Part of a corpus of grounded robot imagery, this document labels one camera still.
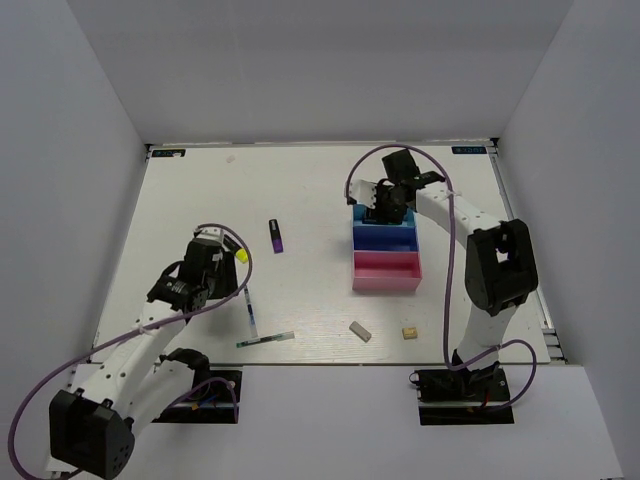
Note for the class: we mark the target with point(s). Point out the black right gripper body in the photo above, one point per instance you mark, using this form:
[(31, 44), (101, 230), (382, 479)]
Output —
[(388, 198)]

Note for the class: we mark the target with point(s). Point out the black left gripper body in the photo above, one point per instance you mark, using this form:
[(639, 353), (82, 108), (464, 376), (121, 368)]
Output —
[(224, 280)]

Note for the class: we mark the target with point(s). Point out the yellow and black highlighter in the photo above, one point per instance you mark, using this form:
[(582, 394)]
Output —
[(236, 249)]

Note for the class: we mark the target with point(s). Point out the purple and black highlighter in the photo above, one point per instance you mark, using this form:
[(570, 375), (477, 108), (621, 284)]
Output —
[(275, 235)]

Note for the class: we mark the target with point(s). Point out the blue and white pen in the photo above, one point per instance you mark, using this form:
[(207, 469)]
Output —
[(252, 321)]

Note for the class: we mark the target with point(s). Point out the green and white pen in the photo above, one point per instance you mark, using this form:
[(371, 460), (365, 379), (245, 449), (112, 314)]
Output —
[(266, 339)]

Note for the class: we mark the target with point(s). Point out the grey eraser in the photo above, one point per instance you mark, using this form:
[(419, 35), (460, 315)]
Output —
[(361, 332)]

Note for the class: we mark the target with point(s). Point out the tan eraser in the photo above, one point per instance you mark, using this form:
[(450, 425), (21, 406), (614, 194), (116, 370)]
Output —
[(409, 333)]

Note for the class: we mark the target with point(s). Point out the green and black highlighter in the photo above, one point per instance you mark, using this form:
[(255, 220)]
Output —
[(380, 217)]

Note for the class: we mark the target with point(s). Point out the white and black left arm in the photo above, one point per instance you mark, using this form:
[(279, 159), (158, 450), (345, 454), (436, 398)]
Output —
[(95, 427)]

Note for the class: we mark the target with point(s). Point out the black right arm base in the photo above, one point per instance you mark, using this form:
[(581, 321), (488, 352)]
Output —
[(445, 398)]

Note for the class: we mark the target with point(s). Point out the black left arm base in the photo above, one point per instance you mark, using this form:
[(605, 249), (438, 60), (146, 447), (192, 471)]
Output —
[(212, 404)]

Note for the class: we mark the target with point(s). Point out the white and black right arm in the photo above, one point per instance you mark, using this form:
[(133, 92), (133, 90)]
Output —
[(500, 270)]

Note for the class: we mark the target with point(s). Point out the light blue plastic container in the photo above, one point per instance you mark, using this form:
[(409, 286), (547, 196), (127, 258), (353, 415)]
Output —
[(361, 217)]

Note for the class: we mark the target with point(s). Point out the dark blue plastic container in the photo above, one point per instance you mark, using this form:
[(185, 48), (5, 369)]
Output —
[(384, 238)]

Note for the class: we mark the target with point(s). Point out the pink plastic container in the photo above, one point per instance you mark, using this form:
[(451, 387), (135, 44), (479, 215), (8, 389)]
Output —
[(386, 271)]

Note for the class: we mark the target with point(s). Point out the right blue corner label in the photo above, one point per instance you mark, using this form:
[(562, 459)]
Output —
[(469, 150)]

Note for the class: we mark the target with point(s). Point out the blue corner label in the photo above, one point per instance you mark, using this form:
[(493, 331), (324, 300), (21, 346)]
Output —
[(168, 153), (469, 150)]

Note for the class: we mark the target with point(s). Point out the left blue corner label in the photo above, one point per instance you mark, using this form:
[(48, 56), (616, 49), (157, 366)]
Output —
[(168, 153)]

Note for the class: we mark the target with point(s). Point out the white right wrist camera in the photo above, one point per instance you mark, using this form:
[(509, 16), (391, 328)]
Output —
[(358, 191)]

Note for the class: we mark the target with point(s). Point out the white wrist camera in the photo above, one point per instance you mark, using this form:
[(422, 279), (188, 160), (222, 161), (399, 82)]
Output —
[(210, 233), (358, 191)]

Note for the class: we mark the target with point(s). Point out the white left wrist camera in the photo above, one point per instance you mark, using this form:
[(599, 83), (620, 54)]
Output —
[(210, 233)]

